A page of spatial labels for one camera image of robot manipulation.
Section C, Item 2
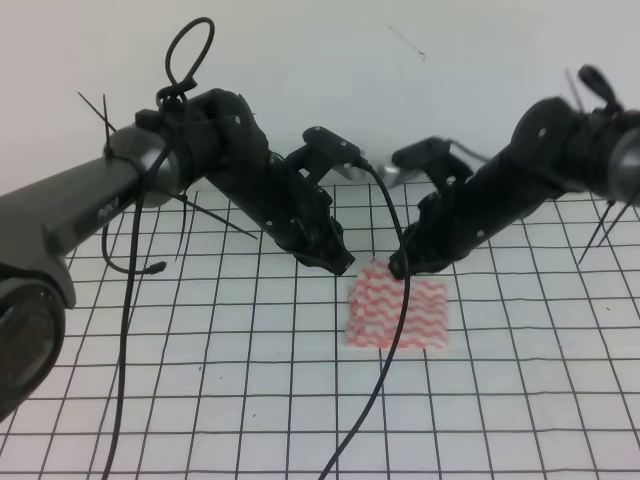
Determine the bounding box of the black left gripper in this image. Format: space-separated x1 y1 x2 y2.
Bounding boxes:
270 126 356 276

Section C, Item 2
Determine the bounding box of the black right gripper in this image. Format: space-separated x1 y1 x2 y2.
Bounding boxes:
389 138 495 278

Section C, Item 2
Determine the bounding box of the pink wavy striped towel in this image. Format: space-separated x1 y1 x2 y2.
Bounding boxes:
345 259 449 350

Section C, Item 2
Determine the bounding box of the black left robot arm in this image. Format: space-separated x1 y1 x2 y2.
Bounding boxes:
1 89 360 416

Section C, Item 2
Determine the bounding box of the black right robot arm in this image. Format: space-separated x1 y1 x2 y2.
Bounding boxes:
389 97 639 279

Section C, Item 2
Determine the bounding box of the white black-grid tablecloth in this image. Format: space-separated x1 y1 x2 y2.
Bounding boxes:
0 174 640 480

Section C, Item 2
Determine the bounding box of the black right camera cable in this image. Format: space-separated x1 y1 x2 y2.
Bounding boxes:
447 140 491 164

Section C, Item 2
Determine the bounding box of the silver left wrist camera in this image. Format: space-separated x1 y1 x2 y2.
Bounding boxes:
335 163 369 183

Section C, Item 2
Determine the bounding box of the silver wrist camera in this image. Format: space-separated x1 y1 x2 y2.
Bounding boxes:
335 163 369 183
376 161 423 189

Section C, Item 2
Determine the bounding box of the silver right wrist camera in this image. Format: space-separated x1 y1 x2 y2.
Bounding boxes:
376 161 423 189

